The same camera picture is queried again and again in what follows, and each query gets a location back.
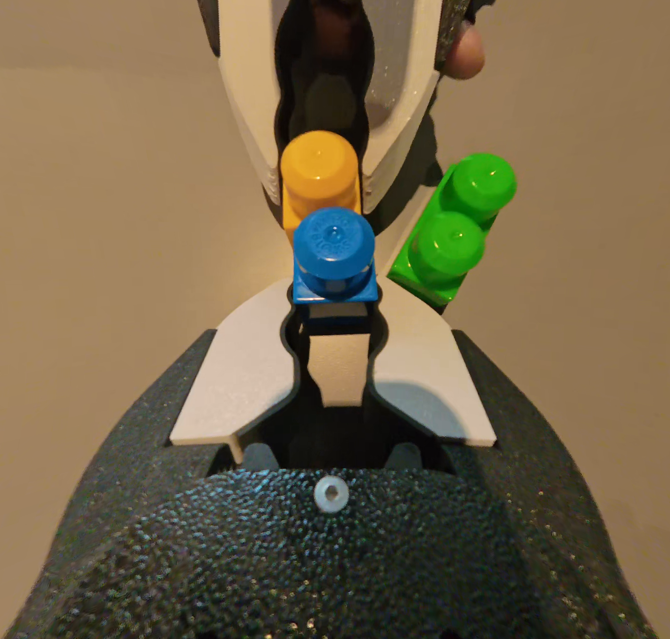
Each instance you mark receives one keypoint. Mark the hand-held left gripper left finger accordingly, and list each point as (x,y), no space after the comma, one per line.
(235,377)

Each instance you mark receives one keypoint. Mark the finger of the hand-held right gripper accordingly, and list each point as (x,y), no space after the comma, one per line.
(246,48)
(418,48)

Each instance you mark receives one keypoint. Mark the yellow single-stud mega block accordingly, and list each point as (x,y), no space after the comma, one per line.
(319,168)

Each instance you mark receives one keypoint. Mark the green two-stud mega block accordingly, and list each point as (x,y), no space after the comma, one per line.
(450,246)

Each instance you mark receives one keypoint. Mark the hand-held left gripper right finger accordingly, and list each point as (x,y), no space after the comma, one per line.
(434,377)

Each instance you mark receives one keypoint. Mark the person's right hand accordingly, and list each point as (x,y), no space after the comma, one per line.
(466,53)

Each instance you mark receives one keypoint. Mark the blue single-stud mega block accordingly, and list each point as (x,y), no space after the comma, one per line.
(332,246)

